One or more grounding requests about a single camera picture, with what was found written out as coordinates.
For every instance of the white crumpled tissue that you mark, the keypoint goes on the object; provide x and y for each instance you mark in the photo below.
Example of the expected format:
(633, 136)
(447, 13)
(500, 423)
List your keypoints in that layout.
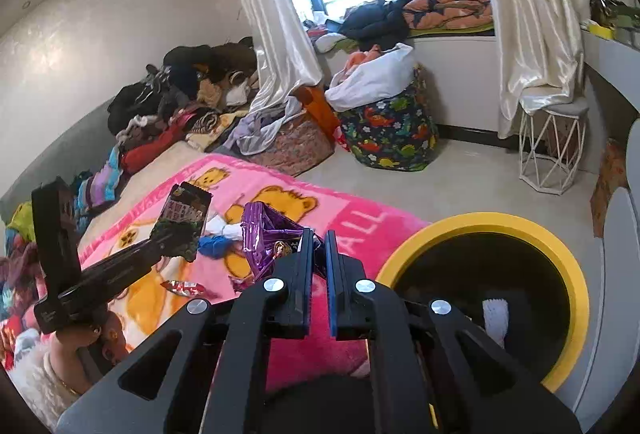
(218, 227)

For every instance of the orange cloth bag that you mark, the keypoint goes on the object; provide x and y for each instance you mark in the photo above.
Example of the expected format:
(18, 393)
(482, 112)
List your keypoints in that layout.
(314, 102)

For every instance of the white dresser desk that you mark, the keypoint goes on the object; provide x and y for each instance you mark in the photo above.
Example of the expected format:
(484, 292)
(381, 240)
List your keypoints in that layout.
(605, 381)

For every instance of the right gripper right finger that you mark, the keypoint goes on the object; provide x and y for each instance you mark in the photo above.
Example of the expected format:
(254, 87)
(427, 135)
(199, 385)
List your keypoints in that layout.
(348, 318)

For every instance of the dark jacket on sill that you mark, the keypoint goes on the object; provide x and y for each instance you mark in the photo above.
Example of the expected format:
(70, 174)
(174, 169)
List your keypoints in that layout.
(377, 24)

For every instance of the pink bear football blanket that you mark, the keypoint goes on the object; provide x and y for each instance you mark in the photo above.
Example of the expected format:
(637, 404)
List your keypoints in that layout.
(365, 229)

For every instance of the floral patterned basket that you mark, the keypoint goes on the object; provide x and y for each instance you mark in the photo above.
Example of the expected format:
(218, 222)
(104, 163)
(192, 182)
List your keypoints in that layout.
(299, 146)

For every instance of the blue crumpled wrapper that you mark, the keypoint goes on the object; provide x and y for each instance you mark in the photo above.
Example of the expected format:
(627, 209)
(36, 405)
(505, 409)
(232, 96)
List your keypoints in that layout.
(214, 246)

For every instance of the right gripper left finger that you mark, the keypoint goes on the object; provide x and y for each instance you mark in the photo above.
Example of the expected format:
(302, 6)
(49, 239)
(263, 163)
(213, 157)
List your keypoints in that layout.
(290, 318)

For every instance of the white wire frame stool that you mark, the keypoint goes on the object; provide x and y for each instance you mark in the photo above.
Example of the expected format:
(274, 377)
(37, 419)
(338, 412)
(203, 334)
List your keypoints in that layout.
(550, 146)

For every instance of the white foam net in bin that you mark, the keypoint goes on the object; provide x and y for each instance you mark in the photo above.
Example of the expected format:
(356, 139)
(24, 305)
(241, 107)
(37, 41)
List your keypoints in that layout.
(496, 319)

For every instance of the pile of clothes on bed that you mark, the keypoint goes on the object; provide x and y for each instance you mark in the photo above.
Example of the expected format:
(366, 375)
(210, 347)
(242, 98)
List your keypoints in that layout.
(94, 156)

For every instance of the green patterned cosmetic bag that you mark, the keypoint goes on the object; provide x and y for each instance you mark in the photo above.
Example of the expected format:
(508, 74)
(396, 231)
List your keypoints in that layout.
(613, 19)

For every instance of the yellow rimmed black trash bin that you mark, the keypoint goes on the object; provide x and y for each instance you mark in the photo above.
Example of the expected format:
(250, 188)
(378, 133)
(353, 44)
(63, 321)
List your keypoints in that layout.
(514, 278)

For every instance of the cream satin right curtain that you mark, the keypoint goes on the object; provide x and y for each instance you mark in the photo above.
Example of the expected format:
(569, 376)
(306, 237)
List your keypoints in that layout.
(540, 57)

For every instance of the orange patterned folded quilt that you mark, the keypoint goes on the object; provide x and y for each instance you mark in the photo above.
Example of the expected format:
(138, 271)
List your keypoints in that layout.
(447, 14)

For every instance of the dark green snack packet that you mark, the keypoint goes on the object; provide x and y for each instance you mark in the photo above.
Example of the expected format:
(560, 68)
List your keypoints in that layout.
(182, 217)

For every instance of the cream satin left curtain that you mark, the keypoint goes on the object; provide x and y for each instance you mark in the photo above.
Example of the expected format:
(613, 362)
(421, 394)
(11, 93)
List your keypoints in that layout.
(285, 57)

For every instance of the red snack wrapper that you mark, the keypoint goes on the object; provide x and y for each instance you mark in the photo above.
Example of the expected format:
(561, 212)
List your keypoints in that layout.
(184, 288)

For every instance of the cream satin curtain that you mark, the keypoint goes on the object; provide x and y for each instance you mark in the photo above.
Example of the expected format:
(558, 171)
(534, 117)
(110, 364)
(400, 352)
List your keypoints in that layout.
(285, 57)
(540, 57)

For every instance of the dinosaur print storage bag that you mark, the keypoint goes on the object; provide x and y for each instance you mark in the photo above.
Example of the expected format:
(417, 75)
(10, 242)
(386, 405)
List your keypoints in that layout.
(396, 133)

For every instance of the white bedding in bag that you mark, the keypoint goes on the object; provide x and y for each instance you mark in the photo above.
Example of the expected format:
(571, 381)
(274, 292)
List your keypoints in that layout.
(383, 77)

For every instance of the purple snack wrapper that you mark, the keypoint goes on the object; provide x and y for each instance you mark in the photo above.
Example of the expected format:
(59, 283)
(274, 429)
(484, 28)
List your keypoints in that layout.
(266, 236)

